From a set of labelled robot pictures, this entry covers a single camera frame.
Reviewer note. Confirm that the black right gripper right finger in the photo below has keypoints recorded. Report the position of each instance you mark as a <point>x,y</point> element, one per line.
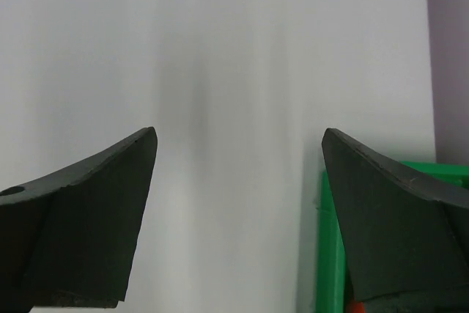
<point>404,227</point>

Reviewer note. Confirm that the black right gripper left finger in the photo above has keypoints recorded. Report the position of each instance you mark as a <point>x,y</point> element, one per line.
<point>68,239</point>

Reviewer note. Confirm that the green plastic bin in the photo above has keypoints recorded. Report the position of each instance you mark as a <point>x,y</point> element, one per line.
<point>333,285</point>

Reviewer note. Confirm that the orange t-shirt in bin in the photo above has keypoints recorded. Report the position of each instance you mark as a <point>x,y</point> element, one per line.
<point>355,307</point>

